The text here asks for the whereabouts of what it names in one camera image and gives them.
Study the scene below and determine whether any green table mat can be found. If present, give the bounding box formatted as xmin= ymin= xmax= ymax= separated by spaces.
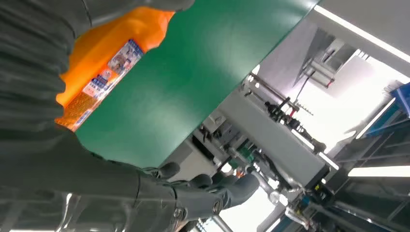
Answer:
xmin=75 ymin=0 xmax=321 ymax=169

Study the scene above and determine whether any grey white machine base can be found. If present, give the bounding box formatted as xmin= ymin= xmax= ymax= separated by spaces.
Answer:
xmin=192 ymin=72 xmax=340 ymax=205

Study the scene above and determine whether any metal shelf rack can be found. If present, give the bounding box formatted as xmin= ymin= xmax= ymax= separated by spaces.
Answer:
xmin=333 ymin=96 xmax=410 ymax=232

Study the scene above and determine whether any blue plastic bin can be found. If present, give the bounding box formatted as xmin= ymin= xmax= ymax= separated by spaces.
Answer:
xmin=390 ymin=82 xmax=410 ymax=118

